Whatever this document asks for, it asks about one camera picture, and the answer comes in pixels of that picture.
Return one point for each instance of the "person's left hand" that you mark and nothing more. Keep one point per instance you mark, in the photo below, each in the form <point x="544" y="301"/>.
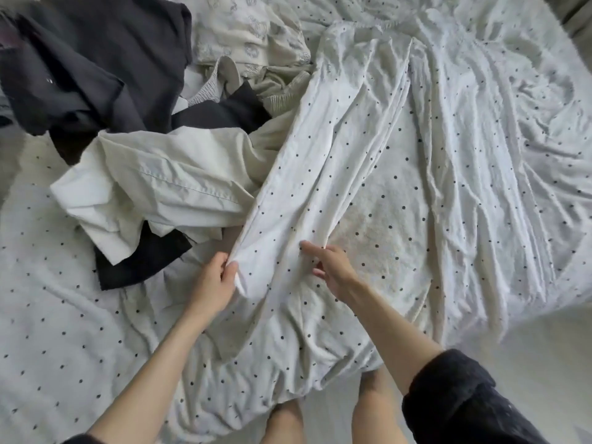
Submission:
<point x="213" y="286"/>

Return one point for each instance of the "person's right hand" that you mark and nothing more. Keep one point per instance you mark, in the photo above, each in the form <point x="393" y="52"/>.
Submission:
<point x="338" y="272"/>

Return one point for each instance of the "dark denim jeans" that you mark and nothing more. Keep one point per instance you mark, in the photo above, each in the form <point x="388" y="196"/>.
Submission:
<point x="139" y="263"/>

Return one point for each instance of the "white polka dot trousers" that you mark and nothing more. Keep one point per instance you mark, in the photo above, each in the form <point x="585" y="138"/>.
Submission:
<point x="370" y="161"/>

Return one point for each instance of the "cream patterned pyjama top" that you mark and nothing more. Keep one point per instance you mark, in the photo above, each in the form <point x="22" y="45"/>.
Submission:
<point x="240" y="32"/>

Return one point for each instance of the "person's left forearm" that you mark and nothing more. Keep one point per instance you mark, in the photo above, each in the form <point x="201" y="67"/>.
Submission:
<point x="148" y="388"/>

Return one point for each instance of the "person's right forearm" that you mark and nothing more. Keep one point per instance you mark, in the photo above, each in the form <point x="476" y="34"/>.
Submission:
<point x="393" y="337"/>

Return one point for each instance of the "person's lower leg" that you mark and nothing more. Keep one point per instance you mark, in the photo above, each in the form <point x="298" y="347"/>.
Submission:
<point x="375" y="416"/>
<point x="282" y="425"/>

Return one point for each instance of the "white dotted bed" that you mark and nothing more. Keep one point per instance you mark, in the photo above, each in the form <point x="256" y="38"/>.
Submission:
<point x="55" y="346"/>

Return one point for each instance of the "person's black right sleeve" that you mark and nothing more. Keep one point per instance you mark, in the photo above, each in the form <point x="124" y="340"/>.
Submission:
<point x="462" y="402"/>

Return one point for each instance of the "person's black sleeve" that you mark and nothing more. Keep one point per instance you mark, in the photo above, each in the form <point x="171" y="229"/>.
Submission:
<point x="81" y="439"/>
<point x="462" y="402"/>

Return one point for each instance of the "person's black left sleeve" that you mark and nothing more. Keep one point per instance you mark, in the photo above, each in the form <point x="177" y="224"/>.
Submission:
<point x="81" y="439"/>

